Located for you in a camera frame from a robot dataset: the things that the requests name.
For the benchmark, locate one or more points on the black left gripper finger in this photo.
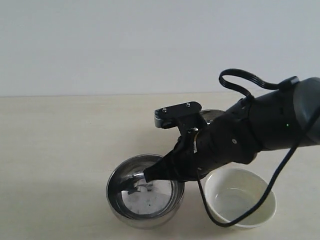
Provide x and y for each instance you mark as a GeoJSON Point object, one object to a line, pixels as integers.
{"type": "Point", "coordinates": [166, 168]}

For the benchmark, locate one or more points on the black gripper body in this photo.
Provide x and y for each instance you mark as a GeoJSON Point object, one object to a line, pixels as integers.
{"type": "Point", "coordinates": [227, 139]}

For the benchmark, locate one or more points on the ribbed steel bowl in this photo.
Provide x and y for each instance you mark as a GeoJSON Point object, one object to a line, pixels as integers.
{"type": "Point", "coordinates": [209, 115]}

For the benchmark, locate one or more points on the plain steel bowl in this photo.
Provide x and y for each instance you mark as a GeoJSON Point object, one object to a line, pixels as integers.
{"type": "Point", "coordinates": [141, 204]}

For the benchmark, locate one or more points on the white ceramic bowl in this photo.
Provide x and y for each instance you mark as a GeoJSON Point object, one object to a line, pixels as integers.
{"type": "Point", "coordinates": [231, 191]}

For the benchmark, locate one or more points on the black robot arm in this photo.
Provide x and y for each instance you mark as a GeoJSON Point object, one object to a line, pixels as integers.
{"type": "Point", "coordinates": [270, 122]}

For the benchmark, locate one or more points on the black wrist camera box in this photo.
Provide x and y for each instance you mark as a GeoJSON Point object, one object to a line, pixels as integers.
{"type": "Point", "coordinates": [185, 116]}

